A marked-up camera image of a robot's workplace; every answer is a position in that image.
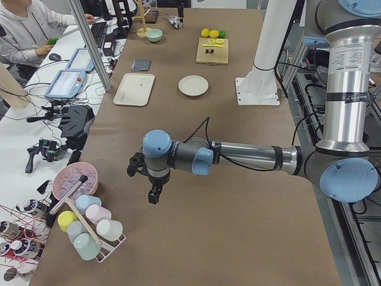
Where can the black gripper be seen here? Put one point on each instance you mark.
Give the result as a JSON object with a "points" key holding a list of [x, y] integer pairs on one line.
{"points": [[155, 183], [180, 12]]}

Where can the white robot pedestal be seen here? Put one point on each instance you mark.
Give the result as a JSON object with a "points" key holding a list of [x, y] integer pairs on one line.
{"points": [[259, 87]]}

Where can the green lime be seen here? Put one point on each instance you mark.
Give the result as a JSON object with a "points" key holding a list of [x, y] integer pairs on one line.
{"points": [[222, 34]]}

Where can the white wire cup rack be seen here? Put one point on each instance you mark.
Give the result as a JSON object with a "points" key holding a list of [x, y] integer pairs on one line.
{"points": [[107, 248]]}

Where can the grey folded cloth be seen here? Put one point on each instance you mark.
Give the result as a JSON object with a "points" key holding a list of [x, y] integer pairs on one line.
{"points": [[141, 65]]}

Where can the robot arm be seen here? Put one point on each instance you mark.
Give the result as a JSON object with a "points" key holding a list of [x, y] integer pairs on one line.
{"points": [[339, 163], [305, 14]]}

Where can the black tipped metal muddler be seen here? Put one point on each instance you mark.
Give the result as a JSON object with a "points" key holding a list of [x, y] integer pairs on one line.
{"points": [[71, 191]]}

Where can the pink bowl with ice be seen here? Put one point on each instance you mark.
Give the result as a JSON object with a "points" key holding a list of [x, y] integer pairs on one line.
{"points": [[70, 175]]}

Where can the whole yellow lemon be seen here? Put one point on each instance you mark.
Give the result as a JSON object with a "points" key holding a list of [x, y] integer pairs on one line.
{"points": [[205, 33], [214, 34]]}

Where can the white plastic cup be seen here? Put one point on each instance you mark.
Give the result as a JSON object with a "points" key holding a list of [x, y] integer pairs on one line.
{"points": [[109, 229]]}

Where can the cream rectangular tray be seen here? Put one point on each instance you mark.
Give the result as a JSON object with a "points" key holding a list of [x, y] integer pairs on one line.
{"points": [[134, 89]]}

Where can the yellow plastic knife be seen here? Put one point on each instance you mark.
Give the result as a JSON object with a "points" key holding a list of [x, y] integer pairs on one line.
{"points": [[212, 45]]}

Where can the black keyboard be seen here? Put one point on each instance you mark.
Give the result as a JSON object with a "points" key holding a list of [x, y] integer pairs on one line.
{"points": [[98, 32]]}

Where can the blue plastic cup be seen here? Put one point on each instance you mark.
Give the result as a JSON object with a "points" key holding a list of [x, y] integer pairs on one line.
{"points": [[84, 201]]}

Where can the wooden cutting board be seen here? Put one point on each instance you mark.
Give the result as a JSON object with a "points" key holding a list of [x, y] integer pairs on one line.
{"points": [[219, 57]]}

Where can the dark framed tray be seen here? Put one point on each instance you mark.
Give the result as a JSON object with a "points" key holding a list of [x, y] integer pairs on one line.
{"points": [[151, 17]]}

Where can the computer mouse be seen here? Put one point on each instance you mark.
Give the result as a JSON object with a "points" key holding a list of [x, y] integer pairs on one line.
{"points": [[54, 57]]}

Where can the pink plastic cup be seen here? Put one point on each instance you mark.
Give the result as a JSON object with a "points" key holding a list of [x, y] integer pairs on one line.
{"points": [[95, 213]]}

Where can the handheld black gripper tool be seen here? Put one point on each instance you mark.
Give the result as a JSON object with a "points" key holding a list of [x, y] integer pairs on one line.
{"points": [[49, 149]]}

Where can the near blue teach pendant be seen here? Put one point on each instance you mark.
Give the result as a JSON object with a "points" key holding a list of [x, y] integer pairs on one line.
{"points": [[66, 85]]}

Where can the blue teach pendant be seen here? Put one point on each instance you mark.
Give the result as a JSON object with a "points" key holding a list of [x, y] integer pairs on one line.
{"points": [[66, 85], [81, 60]]}

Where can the cream round plate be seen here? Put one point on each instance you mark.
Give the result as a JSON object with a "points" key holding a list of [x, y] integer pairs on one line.
{"points": [[193, 85]]}

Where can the mint plastic cup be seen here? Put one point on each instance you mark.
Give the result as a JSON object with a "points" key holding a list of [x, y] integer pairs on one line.
{"points": [[86, 246]]}

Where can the aluminium frame post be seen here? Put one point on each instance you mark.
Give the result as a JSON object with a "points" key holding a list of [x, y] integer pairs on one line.
{"points": [[78, 13]]}

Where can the far blue teach pendant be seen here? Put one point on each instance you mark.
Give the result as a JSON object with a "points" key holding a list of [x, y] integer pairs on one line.
{"points": [[81, 60]]}

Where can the grey plastic cup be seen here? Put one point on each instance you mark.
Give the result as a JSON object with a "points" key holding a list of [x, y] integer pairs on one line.
{"points": [[74, 230]]}

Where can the black stand device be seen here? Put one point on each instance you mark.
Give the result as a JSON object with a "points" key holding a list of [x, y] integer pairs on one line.
{"points": [[75, 125]]}

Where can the wooden cup tree stand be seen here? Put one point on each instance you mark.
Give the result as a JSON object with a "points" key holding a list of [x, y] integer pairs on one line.
{"points": [[144, 10]]}

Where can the metal scoop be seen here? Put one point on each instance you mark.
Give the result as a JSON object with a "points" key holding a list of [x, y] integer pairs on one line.
{"points": [[174, 21]]}

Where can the yellow plastic cup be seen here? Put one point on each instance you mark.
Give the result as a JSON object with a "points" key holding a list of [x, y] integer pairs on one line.
{"points": [[65, 218]]}

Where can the mint green bowl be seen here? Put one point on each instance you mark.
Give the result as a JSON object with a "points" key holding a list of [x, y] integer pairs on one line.
{"points": [[154, 35]]}

